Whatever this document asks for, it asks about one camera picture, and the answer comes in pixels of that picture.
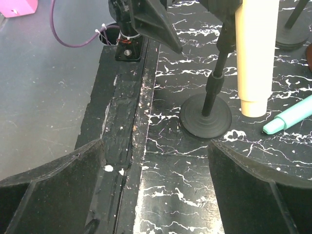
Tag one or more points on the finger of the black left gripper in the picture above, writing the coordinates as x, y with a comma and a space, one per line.
150, 19

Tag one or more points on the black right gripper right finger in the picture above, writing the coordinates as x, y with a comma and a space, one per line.
256, 199

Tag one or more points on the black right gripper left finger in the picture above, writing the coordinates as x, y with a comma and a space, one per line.
55, 197

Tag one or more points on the black round-base clip stand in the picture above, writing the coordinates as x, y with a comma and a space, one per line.
207, 115
293, 28

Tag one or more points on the mint green microphone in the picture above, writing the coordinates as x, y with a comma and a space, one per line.
289, 117

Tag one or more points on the yellow microphone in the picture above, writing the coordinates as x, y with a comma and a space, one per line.
256, 26

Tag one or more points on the brown wooden metronome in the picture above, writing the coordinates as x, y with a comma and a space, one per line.
309, 56

